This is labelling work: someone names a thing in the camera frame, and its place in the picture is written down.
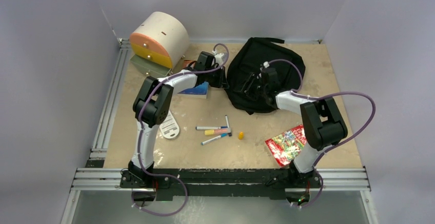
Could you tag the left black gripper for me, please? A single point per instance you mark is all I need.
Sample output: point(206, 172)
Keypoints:
point(221, 82)

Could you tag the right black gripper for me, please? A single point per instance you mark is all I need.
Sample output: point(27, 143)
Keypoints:
point(250, 80)

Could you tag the black student backpack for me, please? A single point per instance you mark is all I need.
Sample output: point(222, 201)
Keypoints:
point(288, 64)

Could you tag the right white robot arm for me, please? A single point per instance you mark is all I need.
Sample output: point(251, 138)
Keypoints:
point(322, 121)

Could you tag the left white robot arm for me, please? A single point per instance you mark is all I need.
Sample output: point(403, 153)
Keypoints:
point(152, 104)

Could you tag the blue orange book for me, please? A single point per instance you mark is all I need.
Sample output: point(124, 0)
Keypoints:
point(200, 91)

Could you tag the cream round drawer cabinet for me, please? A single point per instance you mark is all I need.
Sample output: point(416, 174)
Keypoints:
point(160, 41)

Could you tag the white marker lying lower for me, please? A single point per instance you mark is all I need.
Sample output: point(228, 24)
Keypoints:
point(213, 139)

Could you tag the white marker blue cap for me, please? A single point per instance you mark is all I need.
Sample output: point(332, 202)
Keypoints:
point(209, 127)

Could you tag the red colourful booklet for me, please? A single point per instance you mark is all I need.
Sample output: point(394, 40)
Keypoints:
point(293, 145)

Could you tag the white oval label card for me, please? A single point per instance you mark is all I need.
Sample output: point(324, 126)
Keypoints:
point(169, 128)

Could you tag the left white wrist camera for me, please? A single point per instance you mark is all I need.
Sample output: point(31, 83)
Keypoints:
point(220, 57)

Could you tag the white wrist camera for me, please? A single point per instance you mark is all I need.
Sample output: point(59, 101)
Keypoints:
point(265, 65)
point(220, 57)

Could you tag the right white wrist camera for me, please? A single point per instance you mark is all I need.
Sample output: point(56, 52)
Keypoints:
point(265, 65)

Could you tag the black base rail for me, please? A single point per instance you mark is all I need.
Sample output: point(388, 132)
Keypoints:
point(275, 184)

